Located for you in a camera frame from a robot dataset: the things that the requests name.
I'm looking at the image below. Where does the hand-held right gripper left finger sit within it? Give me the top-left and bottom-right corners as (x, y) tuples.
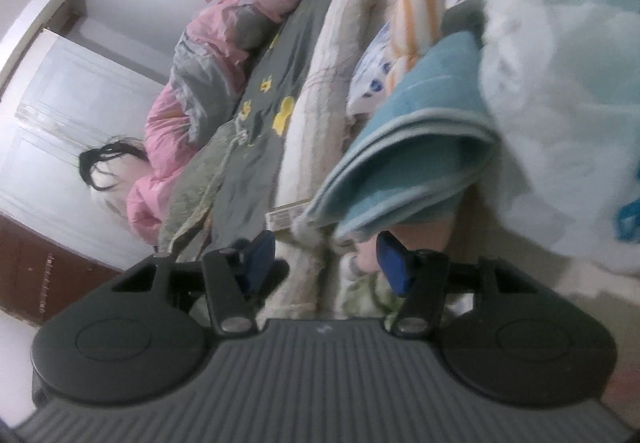
(112, 229), (291, 338)

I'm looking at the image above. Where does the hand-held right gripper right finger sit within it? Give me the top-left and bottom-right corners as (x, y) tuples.
(376, 232), (533, 339)

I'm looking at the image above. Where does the blue towel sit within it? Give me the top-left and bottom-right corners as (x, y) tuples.
(295, 30), (501, 249)

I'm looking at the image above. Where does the small flat labelled box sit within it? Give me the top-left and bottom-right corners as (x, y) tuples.
(265, 200), (313, 231)

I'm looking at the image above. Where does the grey bedsheet with yellow print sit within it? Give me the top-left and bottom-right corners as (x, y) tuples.
(157, 0), (351, 264)

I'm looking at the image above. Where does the white object with black strands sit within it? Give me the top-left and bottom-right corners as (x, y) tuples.
(79, 137), (149, 220)

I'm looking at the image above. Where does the white fuzzy blanket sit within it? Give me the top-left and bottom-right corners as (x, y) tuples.
(270, 0), (421, 319)

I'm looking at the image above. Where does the white blue dotted pack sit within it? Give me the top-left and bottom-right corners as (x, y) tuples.
(346, 20), (401, 118)

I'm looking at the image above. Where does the brown wooden cabinet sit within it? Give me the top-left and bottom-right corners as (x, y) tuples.
(0, 215), (126, 324)

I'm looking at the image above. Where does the pink quilt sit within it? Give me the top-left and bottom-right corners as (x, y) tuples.
(125, 0), (342, 245)

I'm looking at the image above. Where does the white wardrobe door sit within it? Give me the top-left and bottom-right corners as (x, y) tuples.
(0, 28), (171, 274)

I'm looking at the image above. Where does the white pack with blue print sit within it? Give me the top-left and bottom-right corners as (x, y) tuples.
(477, 0), (640, 284)

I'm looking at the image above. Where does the white knotted cord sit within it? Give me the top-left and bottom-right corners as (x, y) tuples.
(227, 120), (256, 158)

